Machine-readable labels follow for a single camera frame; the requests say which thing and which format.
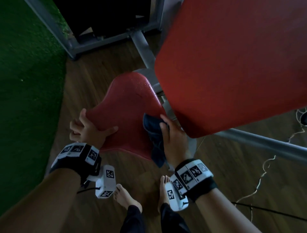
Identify person's left hand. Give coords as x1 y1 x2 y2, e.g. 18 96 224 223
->
69 108 119 149

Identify person's right hand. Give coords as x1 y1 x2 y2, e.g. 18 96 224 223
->
159 114 193 166

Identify blue cleaning cloth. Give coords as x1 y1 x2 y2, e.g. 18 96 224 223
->
143 113 168 168

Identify red saddle-shaped seat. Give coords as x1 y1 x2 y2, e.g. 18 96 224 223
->
85 72 167 161

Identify large red backrest pad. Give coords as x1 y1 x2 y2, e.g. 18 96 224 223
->
154 0 307 139

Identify person's left forearm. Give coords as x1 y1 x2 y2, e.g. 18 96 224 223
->
0 168 81 233

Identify person's right forearm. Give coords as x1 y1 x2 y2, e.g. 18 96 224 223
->
195 188 262 233

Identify person's right foot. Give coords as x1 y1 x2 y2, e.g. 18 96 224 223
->
157 175 171 212

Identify person's foot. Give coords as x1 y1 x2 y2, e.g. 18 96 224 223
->
113 183 143 213
157 175 171 212

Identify person's left foot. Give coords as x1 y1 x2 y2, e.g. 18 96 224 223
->
113 183 143 213

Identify person's dark trousers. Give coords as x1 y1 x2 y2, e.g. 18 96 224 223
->
119 203 191 233

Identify left marker wristband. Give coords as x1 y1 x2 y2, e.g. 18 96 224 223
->
49 143 102 185

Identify marker wristband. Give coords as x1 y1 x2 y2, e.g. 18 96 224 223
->
49 143 102 185
169 159 218 202

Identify right marker wristband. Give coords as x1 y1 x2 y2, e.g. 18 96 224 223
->
169 159 218 202

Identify green turf mat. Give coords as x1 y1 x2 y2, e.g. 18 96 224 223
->
0 0 72 216

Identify black weight stack housing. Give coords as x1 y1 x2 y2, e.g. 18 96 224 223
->
52 0 159 44

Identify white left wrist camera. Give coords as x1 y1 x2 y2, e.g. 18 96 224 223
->
86 164 115 199

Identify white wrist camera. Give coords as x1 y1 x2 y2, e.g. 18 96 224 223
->
86 164 115 199
165 181 189 212

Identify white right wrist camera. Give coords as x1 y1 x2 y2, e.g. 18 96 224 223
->
165 181 189 212

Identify beige rope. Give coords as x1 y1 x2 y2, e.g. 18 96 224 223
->
235 109 307 205

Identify thin black cable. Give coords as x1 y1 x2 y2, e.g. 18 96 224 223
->
231 201 307 222

